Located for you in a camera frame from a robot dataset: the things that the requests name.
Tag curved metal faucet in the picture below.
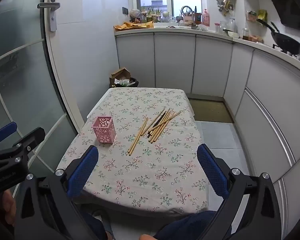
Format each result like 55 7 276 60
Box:
180 5 197 29

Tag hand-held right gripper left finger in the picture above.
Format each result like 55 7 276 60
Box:
14 145 108 240

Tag pile of wooden chopsticks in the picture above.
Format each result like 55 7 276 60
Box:
127 107 183 155

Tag white kitchen countertop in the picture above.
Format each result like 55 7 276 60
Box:
114 26 300 68

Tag floral tablecloth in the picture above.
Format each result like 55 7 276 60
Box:
56 87 209 218

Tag black wok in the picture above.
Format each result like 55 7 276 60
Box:
256 19 300 55

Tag black chopstick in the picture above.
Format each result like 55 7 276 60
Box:
147 110 165 137

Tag brown paper bags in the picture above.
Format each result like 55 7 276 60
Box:
114 21 154 32

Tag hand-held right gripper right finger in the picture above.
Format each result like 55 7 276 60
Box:
197 144 283 240

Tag brown cardboard box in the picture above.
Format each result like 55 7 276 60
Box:
110 67 132 85

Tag olive floor mat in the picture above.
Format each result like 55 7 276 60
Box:
186 97 234 123

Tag person's leg in blue pants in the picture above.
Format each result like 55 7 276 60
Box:
154 210 218 240

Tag pink detergent bottle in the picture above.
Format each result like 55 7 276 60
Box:
202 9 211 27

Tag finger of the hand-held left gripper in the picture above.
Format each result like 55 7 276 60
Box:
0 127 46 167
0 122 17 153

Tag pink perforated chopstick holder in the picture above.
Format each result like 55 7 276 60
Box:
91 116 117 145

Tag frosted glass door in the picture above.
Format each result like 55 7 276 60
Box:
0 0 78 198

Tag silver door handle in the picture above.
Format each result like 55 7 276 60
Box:
37 0 60 32

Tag person's left hand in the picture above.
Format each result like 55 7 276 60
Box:
0 189 17 227

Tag white kitchen cabinets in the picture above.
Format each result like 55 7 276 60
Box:
115 31 300 230

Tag clear glass jar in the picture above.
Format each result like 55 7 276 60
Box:
226 17 238 33

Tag potted windowsill plants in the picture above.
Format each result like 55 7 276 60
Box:
140 6 163 23

